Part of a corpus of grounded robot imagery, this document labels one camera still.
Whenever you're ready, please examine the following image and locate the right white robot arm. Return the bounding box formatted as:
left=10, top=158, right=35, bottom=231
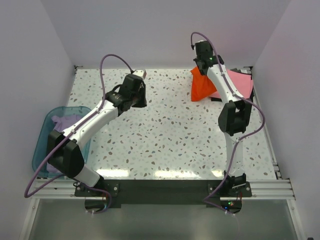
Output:
left=191, top=40, right=252, bottom=197

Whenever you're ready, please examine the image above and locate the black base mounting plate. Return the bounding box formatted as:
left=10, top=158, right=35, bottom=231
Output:
left=74, top=178, right=253, bottom=211

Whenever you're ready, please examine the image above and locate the aluminium frame rail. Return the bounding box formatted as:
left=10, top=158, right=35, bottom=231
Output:
left=34, top=169, right=294, bottom=201

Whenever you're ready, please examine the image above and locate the black folded t shirt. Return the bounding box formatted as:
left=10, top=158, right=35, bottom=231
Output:
left=206, top=65, right=253, bottom=103

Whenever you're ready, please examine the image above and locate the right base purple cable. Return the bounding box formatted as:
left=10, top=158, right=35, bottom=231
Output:
left=201, top=197, right=241, bottom=215

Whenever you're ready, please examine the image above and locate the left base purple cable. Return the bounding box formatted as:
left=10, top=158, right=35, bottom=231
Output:
left=79, top=186, right=112, bottom=215

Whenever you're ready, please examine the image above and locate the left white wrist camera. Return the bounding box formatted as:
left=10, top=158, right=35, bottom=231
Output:
left=132, top=69, right=147, bottom=80

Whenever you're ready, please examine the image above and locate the orange t shirt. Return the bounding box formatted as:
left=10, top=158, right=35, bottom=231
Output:
left=190, top=66, right=217, bottom=102

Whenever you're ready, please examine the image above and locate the pink folded t shirt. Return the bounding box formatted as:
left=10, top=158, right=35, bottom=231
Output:
left=209, top=69, right=254, bottom=100

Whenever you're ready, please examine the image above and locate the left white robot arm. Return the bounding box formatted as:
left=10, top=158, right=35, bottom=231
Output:
left=47, top=70, right=147, bottom=196

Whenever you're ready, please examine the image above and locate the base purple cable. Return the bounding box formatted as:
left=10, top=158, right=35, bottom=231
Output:
left=201, top=197, right=241, bottom=215
left=79, top=186, right=112, bottom=215

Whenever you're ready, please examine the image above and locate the lavender t shirt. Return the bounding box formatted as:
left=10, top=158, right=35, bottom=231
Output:
left=46, top=114, right=82, bottom=174

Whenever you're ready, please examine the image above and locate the teal plastic basket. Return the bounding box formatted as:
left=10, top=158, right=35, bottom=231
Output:
left=32, top=106, right=91, bottom=178

